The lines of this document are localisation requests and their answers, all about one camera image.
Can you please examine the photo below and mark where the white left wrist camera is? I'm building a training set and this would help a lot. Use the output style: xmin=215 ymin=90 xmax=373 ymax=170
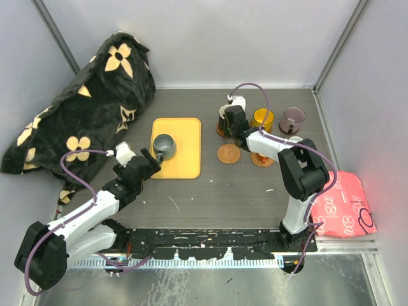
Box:
xmin=105 ymin=142 xmax=136 ymax=167

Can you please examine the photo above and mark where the grey speckled round mug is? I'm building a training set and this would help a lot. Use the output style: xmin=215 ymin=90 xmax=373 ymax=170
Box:
xmin=153 ymin=134 xmax=177 ymax=164

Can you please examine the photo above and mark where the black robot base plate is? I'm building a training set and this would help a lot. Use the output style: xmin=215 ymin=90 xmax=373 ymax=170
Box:
xmin=107 ymin=228 xmax=310 ymax=260

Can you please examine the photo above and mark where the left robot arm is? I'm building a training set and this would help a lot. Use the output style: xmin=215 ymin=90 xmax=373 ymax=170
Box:
xmin=14 ymin=142 xmax=163 ymax=296

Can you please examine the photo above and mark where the yellow serving tray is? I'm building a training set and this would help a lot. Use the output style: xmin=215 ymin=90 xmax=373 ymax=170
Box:
xmin=149 ymin=117 xmax=201 ymax=179

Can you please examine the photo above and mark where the pink mug white interior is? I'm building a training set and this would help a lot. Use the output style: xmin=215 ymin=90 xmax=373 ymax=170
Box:
xmin=288 ymin=136 xmax=303 ymax=143

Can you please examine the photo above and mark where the brown wooden saucer coaster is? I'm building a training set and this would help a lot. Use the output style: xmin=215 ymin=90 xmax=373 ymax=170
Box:
xmin=216 ymin=124 xmax=231 ymax=138

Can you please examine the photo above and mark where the white slotted cable duct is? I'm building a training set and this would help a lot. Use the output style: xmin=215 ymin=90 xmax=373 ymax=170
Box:
xmin=73 ymin=256 xmax=284 ymax=269

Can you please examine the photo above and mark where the yellow mug black handle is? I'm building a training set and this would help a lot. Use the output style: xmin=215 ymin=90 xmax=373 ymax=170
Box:
xmin=250 ymin=108 xmax=275 ymax=133

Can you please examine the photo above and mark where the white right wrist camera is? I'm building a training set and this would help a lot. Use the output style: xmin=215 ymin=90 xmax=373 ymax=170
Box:
xmin=227 ymin=95 xmax=246 ymax=110

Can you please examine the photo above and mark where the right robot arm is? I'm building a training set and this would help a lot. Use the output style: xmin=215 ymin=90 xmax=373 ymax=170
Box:
xmin=220 ymin=105 xmax=330 ymax=251

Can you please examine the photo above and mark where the purple mug black handle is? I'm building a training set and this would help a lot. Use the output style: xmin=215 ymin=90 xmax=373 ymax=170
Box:
xmin=279 ymin=106 xmax=305 ymax=135

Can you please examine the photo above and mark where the black floral plush blanket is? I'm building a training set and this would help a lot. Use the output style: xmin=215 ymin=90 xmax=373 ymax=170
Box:
xmin=1 ymin=31 xmax=156 ymax=205

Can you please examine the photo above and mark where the pink patterned package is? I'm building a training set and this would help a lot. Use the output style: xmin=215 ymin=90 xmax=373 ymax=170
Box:
xmin=311 ymin=171 xmax=377 ymax=238

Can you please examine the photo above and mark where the woven rattan coaster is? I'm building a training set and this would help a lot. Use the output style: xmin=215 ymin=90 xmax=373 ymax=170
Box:
xmin=217 ymin=144 xmax=241 ymax=164
xmin=250 ymin=152 xmax=274 ymax=168

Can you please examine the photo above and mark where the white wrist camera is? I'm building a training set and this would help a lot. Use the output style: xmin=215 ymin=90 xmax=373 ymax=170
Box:
xmin=227 ymin=95 xmax=246 ymax=110
xmin=105 ymin=142 xmax=136 ymax=167

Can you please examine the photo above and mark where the black mug cream interior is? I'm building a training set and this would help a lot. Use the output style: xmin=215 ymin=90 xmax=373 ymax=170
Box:
xmin=217 ymin=104 xmax=230 ymax=126

